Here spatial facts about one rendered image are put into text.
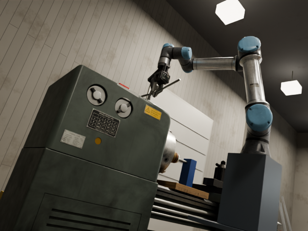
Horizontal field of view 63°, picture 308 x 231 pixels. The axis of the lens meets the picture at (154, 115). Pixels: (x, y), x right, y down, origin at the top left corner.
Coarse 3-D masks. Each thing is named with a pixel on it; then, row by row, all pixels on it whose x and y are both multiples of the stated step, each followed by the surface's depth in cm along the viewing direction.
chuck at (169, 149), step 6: (168, 132) 157; (168, 138) 153; (174, 138) 157; (168, 144) 151; (174, 144) 154; (168, 150) 150; (174, 150) 153; (168, 156) 151; (162, 162) 150; (168, 162) 152; (162, 168) 152
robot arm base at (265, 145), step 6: (246, 138) 134; (252, 138) 130; (258, 138) 128; (246, 144) 131; (252, 144) 128; (258, 144) 127; (264, 144) 127; (246, 150) 128; (252, 150) 126; (258, 150) 126; (264, 150) 125; (270, 156) 126
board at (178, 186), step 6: (162, 180) 159; (168, 186) 153; (174, 186) 149; (180, 186) 150; (186, 186) 153; (186, 192) 152; (192, 192) 156; (198, 192) 159; (204, 192) 162; (204, 198) 163
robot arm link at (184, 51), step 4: (172, 48) 156; (176, 48) 155; (180, 48) 154; (184, 48) 153; (188, 48) 152; (172, 52) 155; (176, 52) 154; (180, 52) 153; (184, 52) 152; (188, 52) 151; (172, 56) 156; (176, 56) 155; (180, 56) 154; (184, 56) 153; (188, 56) 152; (180, 60) 158; (184, 60) 157; (188, 60) 159; (184, 64) 161
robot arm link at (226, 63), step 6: (192, 60) 162; (198, 60) 160; (204, 60) 159; (210, 60) 157; (216, 60) 156; (222, 60) 154; (228, 60) 153; (234, 60) 151; (186, 66) 163; (192, 66) 162; (198, 66) 161; (204, 66) 159; (210, 66) 158; (216, 66) 156; (222, 66) 155; (228, 66) 154; (234, 66) 152; (240, 66) 150; (186, 72) 170
